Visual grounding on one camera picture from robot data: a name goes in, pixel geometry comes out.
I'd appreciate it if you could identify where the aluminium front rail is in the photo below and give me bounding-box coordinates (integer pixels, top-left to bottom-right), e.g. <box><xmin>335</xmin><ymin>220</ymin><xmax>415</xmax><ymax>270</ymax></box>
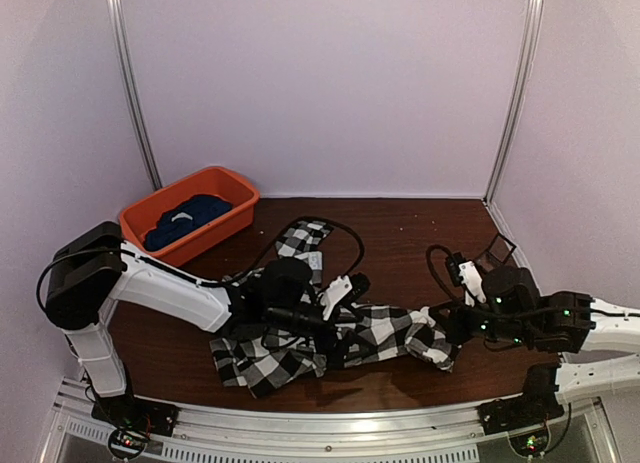
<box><xmin>34</xmin><ymin>381</ymin><xmax>621</xmax><ymax>462</ymax></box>

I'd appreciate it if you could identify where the right aluminium corner post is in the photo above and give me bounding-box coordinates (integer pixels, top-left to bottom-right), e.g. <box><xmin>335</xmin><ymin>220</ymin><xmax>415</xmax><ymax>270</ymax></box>
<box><xmin>483</xmin><ymin>0</ymin><xmax>545</xmax><ymax>207</ymax></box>

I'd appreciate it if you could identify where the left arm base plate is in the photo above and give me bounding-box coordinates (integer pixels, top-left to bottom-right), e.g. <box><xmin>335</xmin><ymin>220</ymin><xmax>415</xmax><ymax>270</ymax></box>
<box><xmin>91</xmin><ymin>395</ymin><xmax>179</xmax><ymax>437</ymax></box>

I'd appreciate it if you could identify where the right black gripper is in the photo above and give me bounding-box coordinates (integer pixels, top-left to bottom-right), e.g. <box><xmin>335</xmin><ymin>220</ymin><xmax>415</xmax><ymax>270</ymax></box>
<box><xmin>430</xmin><ymin>297</ymin><xmax>533</xmax><ymax>349</ymax></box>

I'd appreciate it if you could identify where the left aluminium corner post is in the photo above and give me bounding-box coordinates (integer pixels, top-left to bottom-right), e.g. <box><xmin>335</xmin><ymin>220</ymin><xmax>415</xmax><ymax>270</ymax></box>
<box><xmin>106</xmin><ymin>0</ymin><xmax>163</xmax><ymax>191</ymax></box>

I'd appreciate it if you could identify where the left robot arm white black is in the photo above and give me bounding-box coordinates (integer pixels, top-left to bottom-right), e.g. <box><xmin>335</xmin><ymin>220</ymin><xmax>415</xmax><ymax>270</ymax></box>
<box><xmin>36</xmin><ymin>221</ymin><xmax>355</xmax><ymax>427</ymax></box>

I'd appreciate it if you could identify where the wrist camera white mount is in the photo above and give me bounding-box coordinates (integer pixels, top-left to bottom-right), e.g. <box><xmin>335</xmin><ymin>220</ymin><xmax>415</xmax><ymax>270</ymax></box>
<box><xmin>319</xmin><ymin>273</ymin><xmax>370</xmax><ymax>321</ymax></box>
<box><xmin>446</xmin><ymin>253</ymin><xmax>487</xmax><ymax>307</ymax></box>

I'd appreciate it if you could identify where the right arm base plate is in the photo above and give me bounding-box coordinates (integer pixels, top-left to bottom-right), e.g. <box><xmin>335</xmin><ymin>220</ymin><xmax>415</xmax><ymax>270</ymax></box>
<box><xmin>477</xmin><ymin>394</ymin><xmax>565</xmax><ymax>435</ymax></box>

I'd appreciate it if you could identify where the aluminium corner post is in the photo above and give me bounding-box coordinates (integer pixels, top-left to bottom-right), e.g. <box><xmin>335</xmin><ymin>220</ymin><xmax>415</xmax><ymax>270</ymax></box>
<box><xmin>483</xmin><ymin>0</ymin><xmax>545</xmax><ymax>207</ymax></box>
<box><xmin>106</xmin><ymin>0</ymin><xmax>163</xmax><ymax>191</ymax></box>

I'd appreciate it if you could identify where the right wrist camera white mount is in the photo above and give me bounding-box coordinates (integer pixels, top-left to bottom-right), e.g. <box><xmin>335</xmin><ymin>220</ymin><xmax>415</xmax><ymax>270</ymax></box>
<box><xmin>446</xmin><ymin>253</ymin><xmax>487</xmax><ymax>307</ymax></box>

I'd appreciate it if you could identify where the black white checkered shirt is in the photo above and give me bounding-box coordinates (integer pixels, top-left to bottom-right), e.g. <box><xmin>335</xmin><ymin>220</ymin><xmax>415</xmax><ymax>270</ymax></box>
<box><xmin>210</xmin><ymin>217</ymin><xmax>460</xmax><ymax>398</ymax></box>

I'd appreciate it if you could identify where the right black cable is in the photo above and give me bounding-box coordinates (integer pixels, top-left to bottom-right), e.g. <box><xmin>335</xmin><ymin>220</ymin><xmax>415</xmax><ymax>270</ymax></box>
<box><xmin>425</xmin><ymin>243</ymin><xmax>481</xmax><ymax>309</ymax></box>

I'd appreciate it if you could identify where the small black brooch box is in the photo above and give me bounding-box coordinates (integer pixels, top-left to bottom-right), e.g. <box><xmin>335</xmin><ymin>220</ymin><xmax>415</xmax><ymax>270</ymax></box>
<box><xmin>473</xmin><ymin>232</ymin><xmax>517</xmax><ymax>276</ymax></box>

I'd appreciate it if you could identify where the dark blue garment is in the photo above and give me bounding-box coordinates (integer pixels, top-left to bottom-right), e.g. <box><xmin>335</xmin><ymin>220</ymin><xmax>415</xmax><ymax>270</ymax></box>
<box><xmin>143</xmin><ymin>194</ymin><xmax>233</xmax><ymax>252</ymax></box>

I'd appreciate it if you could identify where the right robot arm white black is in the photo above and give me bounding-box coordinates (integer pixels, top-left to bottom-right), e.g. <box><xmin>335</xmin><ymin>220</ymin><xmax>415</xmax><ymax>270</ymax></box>
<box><xmin>431</xmin><ymin>262</ymin><xmax>639</xmax><ymax>425</ymax></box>

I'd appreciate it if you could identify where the orange plastic basin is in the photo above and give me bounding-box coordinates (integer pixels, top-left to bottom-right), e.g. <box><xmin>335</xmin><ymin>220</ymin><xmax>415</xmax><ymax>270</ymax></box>
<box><xmin>119</xmin><ymin>167</ymin><xmax>260</xmax><ymax>266</ymax></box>

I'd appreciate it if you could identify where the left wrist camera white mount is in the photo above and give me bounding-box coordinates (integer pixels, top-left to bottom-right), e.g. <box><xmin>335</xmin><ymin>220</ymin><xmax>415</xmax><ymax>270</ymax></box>
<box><xmin>319</xmin><ymin>273</ymin><xmax>370</xmax><ymax>321</ymax></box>

